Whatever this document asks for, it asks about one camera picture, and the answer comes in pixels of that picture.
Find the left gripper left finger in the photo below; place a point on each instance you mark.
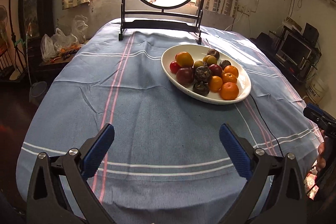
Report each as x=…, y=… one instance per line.
x=46, y=199

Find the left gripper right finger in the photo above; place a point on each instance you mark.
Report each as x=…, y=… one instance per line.
x=274, y=190

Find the mandarin orange with dimples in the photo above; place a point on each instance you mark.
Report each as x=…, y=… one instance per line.
x=229, y=91

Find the yellow orange oval tomato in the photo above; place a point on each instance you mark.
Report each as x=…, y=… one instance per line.
x=215, y=84

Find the wrinkled passion fruit with stem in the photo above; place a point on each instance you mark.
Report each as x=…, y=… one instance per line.
x=201, y=88

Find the yellow orange round fruit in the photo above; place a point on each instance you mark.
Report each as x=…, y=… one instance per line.
x=211, y=60

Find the small yellow kumquat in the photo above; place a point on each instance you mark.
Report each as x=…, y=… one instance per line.
x=205, y=58

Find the large dark red plum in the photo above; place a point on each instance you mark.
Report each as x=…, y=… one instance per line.
x=185, y=76

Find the large orange tomato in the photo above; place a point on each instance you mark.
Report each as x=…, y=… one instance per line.
x=184, y=60

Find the red cherry tomato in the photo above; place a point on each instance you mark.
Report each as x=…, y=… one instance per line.
x=174, y=67

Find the small yellow lime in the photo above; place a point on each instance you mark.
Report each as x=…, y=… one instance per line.
x=199, y=63

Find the right hand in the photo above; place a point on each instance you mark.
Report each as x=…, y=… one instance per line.
x=321, y=162

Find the white bucket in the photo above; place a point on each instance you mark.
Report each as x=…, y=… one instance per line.
x=316, y=89

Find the computer monitor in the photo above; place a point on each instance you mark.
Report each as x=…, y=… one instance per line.
x=294, y=49

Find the white oval plate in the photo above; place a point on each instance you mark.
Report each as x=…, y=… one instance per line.
x=198, y=52

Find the mandarin on plate front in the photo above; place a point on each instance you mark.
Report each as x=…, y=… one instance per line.
x=229, y=78

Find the mandarin on plate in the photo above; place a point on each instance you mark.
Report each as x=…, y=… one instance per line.
x=231, y=69
x=229, y=78

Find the mandarin on plate rear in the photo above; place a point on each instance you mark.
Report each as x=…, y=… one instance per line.
x=231, y=69

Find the blue striped tablecloth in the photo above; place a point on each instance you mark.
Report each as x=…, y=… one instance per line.
x=166, y=164

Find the dark passion fruit on plate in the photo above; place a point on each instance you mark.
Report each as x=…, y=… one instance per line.
x=224, y=63

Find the plastic bags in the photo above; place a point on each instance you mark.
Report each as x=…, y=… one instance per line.
x=61, y=44

